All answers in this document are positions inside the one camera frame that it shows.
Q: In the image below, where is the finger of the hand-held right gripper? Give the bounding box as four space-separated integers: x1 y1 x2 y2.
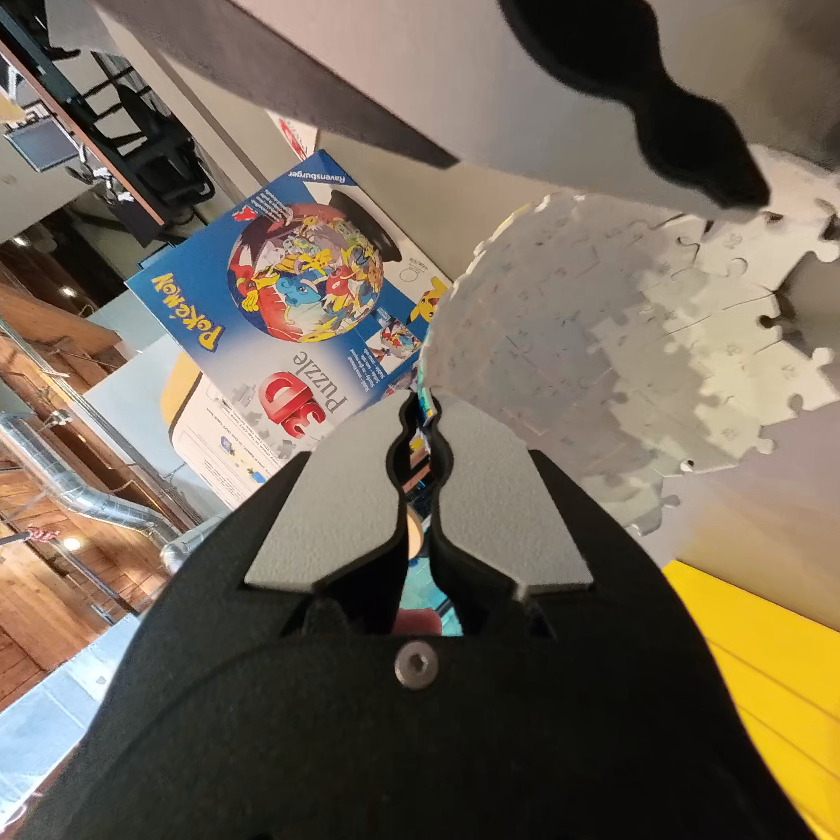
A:
656 0 840 156
236 0 772 222

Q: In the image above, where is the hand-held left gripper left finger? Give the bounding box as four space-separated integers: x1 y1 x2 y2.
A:
243 388 421 635

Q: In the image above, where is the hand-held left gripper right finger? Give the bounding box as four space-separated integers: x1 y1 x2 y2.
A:
420 395 595 635

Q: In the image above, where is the partly built puzzle ball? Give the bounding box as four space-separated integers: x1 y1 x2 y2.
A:
419 190 840 536

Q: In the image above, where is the blue puzzle box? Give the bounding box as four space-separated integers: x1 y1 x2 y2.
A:
125 150 454 460

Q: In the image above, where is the white instruction sheet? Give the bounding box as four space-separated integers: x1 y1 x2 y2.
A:
266 110 320 164

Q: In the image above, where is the dark office chair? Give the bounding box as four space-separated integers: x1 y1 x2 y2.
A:
92 82 217 245

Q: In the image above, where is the wooden table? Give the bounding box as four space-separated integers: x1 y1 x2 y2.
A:
159 351 204 434

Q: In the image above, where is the black computer monitor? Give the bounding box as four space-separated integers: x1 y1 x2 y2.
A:
3 120 83 173

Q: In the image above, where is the yellow plastic bin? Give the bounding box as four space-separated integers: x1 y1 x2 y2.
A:
661 560 840 840

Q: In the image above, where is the brown wooden post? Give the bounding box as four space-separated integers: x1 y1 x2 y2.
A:
0 36 166 227

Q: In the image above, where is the silver air duct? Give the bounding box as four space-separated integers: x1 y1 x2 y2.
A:
0 413 224 575

